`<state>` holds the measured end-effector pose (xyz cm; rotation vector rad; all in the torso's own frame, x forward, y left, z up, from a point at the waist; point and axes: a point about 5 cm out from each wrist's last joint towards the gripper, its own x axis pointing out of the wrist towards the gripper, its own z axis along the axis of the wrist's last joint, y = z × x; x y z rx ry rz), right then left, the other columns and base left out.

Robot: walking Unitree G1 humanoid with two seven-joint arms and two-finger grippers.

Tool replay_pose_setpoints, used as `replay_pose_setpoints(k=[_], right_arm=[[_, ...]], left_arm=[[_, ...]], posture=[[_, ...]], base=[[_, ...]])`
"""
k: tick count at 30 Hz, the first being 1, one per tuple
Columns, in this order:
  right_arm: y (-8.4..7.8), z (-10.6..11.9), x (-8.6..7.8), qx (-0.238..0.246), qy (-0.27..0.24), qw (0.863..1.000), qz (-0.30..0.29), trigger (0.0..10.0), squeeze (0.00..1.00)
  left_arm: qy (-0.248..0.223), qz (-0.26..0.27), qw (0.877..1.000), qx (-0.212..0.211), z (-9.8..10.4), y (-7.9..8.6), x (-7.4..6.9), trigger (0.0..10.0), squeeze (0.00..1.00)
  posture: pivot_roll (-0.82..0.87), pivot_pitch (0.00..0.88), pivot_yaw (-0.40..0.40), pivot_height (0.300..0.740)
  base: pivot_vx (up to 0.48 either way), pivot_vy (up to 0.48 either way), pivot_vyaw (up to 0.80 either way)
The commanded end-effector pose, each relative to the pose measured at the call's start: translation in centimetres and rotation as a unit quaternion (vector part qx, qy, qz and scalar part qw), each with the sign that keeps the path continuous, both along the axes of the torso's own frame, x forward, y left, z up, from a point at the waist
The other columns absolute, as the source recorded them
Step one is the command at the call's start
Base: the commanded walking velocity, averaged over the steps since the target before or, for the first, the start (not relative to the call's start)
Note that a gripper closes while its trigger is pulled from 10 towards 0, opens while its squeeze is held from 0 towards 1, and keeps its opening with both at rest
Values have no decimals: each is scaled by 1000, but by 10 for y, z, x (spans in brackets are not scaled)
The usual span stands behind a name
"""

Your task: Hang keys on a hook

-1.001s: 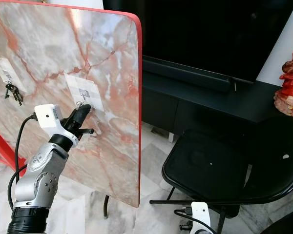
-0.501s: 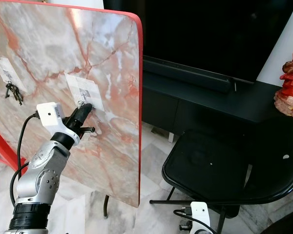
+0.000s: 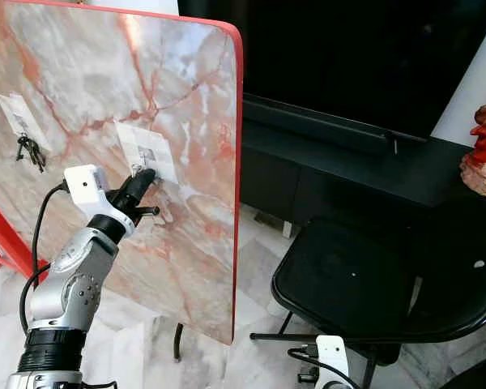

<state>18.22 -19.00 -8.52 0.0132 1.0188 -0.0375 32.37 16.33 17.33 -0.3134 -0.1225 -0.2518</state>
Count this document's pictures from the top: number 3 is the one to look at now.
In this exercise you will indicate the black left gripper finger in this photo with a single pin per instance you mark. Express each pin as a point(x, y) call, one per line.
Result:
point(139, 185)
point(150, 211)

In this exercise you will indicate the dark key bunch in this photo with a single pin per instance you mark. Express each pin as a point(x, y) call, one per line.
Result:
point(32, 152)

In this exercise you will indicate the black folding chair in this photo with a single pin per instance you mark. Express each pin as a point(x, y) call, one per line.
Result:
point(356, 275)

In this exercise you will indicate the red plastic stool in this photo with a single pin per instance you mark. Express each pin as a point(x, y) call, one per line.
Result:
point(4, 235)

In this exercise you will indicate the black table leg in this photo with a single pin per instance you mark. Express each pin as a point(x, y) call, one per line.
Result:
point(179, 340)

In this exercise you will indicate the black soundbar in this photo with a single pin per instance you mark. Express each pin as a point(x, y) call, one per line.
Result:
point(324, 126)

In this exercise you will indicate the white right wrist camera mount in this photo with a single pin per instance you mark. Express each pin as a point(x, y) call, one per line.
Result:
point(332, 356)

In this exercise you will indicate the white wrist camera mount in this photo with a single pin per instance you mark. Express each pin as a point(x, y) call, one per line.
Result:
point(85, 185)
point(332, 356)

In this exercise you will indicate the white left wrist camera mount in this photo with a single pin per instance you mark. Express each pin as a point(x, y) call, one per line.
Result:
point(85, 185)

